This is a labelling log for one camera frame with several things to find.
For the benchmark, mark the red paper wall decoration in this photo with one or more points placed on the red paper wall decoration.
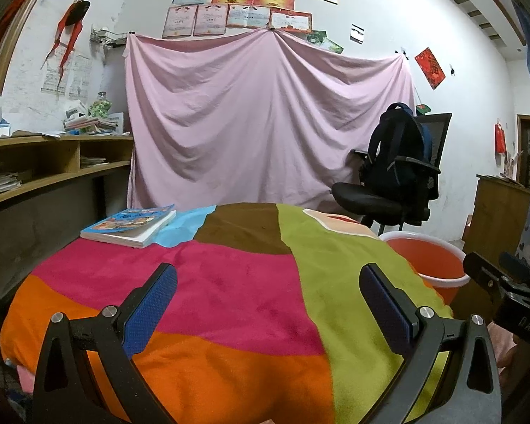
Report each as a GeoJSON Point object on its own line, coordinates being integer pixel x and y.
{"type": "Point", "coordinates": [429, 67]}

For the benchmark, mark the white wall calendar sheets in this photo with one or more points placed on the white wall calendar sheets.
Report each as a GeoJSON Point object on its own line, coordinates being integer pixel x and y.
{"type": "Point", "coordinates": [77, 77]}

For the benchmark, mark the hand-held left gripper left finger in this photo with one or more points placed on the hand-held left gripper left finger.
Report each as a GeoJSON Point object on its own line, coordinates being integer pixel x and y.
{"type": "Point", "coordinates": [152, 307]}

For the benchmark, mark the multicoloured patchwork blanket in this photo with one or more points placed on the multicoloured patchwork blanket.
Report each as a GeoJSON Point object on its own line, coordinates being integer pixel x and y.
{"type": "Point", "coordinates": [229, 300]}

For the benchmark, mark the large pile of papers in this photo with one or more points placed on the large pile of papers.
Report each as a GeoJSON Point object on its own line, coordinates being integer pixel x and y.
{"type": "Point", "coordinates": [0, 184]}

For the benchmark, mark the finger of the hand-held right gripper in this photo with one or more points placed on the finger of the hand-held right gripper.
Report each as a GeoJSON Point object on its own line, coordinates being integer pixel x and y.
{"type": "Point", "coordinates": [483, 272]}
{"type": "Point", "coordinates": [523, 269]}

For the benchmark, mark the dark blue backpack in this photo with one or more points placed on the dark blue backpack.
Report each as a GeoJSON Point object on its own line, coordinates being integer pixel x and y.
{"type": "Point", "coordinates": [395, 145]}

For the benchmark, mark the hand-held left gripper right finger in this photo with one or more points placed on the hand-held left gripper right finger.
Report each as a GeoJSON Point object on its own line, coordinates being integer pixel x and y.
{"type": "Point", "coordinates": [382, 307]}

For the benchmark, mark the wooden cabinet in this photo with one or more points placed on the wooden cabinet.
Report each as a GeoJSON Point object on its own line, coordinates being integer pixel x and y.
{"type": "Point", "coordinates": [497, 216]}

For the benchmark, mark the blue illustrated book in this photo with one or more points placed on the blue illustrated book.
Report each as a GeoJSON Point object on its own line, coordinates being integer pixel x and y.
{"type": "Point", "coordinates": [128, 226]}

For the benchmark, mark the red hanging charm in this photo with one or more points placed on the red hanging charm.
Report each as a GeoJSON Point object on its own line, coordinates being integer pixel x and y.
{"type": "Point", "coordinates": [499, 139]}

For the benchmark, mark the black and white wall sticker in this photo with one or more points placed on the black and white wall sticker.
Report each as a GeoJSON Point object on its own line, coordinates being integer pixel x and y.
{"type": "Point", "coordinates": [357, 34]}

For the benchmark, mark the red tassel wall ornament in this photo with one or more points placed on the red tassel wall ornament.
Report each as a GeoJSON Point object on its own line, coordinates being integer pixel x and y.
{"type": "Point", "coordinates": [66, 31]}

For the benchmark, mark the red basin with white rim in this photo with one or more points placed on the red basin with white rim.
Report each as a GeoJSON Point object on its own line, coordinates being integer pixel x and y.
{"type": "Point", "coordinates": [424, 258]}

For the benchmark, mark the green wall photo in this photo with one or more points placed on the green wall photo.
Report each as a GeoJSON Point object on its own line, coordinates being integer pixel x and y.
{"type": "Point", "coordinates": [316, 36]}
{"type": "Point", "coordinates": [332, 46]}

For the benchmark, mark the black office chair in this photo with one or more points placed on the black office chair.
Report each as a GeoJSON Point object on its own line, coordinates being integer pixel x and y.
{"type": "Point", "coordinates": [371, 196]}

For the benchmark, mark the glass jar with sweets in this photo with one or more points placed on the glass jar with sweets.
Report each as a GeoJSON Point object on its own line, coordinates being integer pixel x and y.
{"type": "Point", "coordinates": [100, 107]}

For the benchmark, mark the stack of books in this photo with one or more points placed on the stack of books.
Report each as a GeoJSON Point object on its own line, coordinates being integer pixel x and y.
{"type": "Point", "coordinates": [90, 124]}

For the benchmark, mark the pink hanging sheet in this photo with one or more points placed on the pink hanging sheet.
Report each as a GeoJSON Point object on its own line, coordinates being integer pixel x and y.
{"type": "Point", "coordinates": [256, 119]}

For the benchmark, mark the wooden shelf desk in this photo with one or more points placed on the wooden shelf desk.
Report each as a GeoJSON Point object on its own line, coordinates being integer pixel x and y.
{"type": "Point", "coordinates": [39, 221]}

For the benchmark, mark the wooden door frame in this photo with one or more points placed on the wooden door frame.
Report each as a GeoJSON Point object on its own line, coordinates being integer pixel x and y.
{"type": "Point", "coordinates": [520, 145]}

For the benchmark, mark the person's right hand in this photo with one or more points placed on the person's right hand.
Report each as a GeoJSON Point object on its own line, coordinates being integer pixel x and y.
{"type": "Point", "coordinates": [503, 340]}

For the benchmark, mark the small pile of papers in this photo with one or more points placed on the small pile of papers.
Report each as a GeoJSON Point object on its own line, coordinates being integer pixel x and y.
{"type": "Point", "coordinates": [92, 161]}

